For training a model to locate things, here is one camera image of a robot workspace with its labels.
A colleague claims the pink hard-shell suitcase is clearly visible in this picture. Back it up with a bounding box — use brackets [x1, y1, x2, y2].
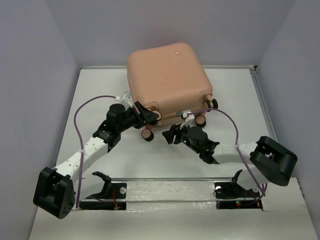
[126, 42, 218, 128]

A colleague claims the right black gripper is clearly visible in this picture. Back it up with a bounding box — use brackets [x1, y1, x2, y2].
[161, 120, 201, 154]

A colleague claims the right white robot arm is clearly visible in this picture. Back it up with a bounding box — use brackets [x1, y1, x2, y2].
[162, 124, 298, 196]

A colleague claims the aluminium rail front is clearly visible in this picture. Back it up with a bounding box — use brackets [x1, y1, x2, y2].
[112, 177, 232, 182]

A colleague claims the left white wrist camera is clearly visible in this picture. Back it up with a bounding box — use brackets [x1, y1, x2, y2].
[115, 91, 132, 107]

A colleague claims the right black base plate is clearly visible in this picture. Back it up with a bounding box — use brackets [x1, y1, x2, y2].
[213, 170, 263, 210]

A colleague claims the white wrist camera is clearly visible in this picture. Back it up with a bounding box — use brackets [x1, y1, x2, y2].
[180, 110, 195, 129]
[115, 91, 132, 107]

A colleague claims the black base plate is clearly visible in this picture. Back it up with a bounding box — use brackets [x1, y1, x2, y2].
[79, 171, 127, 211]
[213, 170, 263, 210]

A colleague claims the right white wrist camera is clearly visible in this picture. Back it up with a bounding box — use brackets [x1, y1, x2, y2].
[180, 110, 195, 129]

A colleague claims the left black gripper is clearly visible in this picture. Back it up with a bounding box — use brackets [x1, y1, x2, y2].
[117, 101, 159, 133]

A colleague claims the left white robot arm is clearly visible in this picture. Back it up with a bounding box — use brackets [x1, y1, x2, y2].
[33, 101, 161, 219]

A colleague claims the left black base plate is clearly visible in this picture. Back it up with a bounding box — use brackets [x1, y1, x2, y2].
[79, 171, 127, 211]

